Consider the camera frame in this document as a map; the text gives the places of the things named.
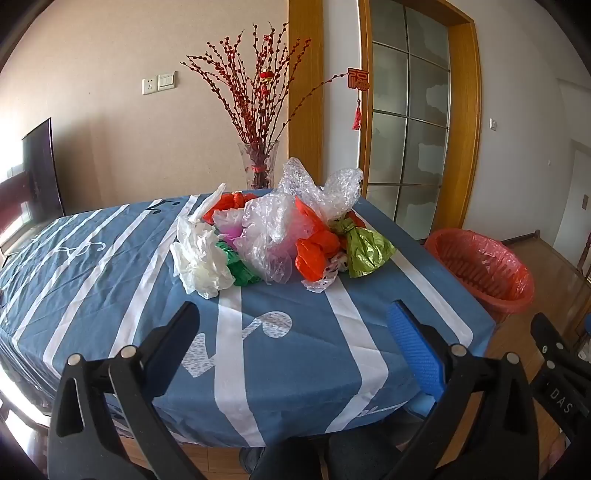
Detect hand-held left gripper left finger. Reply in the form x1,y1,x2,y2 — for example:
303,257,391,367
47,302,204,480

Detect green plastic bag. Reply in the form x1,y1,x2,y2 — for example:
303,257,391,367
217,239,265,288

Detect pink plastic bag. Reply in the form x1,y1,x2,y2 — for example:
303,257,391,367
213,217,250,241

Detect red tasselled hanging ornament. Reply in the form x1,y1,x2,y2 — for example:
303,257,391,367
346,67,371,131

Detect glass vase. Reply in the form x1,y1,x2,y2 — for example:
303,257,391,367
238,141,281,190

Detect red berry branches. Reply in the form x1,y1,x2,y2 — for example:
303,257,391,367
180,25,349,154

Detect dark red wooden chair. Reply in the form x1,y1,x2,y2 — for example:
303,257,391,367
0,162,37,260

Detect blue white striped tablecloth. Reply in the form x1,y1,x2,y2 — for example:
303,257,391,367
0,187,497,450

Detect orange-red plastic bag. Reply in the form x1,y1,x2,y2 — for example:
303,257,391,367
294,196,352,282

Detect clear bubble wrap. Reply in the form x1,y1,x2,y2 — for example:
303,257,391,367
276,157,365,223

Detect red plastic waste basket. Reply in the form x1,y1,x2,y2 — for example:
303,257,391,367
429,235,533,325

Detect person's dark trousers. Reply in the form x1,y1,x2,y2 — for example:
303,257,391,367
239,431,419,480

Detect white room door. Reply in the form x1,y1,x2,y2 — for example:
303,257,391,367
556,78,591,274

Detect wooden wall trim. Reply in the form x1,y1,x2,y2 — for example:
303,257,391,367
288,0,325,189

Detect frosted glass sliding door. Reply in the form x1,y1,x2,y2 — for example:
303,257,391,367
367,6,451,241

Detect white plastic bag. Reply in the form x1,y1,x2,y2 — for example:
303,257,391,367
170,182,236,300

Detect red plastic bag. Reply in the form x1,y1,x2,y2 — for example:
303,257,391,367
203,191,259,227

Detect green gold foil bag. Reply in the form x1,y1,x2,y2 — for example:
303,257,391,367
328,212,398,278

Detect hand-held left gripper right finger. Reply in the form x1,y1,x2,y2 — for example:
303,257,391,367
387,300,540,480

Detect wooden door frame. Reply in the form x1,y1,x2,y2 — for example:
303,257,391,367
359,0,484,241

